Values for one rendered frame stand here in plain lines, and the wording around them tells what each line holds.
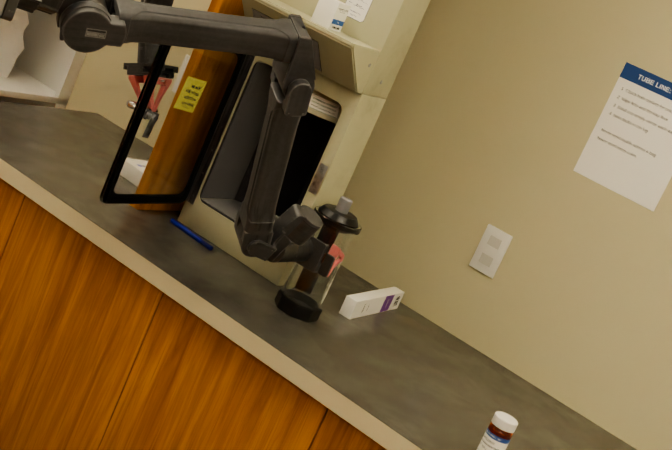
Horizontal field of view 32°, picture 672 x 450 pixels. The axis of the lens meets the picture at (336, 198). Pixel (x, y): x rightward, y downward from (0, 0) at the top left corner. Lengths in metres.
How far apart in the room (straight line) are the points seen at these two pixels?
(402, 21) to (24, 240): 0.98
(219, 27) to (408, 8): 0.70
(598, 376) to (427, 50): 0.89
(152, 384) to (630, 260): 1.10
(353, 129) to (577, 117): 0.55
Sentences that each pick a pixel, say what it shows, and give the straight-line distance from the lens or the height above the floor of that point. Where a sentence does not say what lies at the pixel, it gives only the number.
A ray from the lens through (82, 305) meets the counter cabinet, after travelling 2.60.
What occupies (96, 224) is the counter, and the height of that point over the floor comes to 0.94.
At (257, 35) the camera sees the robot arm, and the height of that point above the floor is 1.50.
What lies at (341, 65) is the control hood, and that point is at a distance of 2.46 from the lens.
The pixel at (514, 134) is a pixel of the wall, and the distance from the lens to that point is 2.81.
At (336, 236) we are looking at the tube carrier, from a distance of 2.40.
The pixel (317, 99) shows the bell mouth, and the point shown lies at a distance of 2.60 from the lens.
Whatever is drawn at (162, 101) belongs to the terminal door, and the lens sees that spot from 2.49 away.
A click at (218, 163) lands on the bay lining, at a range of 2.72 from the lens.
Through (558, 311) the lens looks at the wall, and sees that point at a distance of 2.77.
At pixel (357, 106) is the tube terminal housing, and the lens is 2.51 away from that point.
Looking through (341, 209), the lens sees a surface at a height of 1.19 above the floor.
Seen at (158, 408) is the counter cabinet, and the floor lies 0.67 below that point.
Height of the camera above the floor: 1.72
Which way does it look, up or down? 12 degrees down
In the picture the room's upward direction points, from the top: 24 degrees clockwise
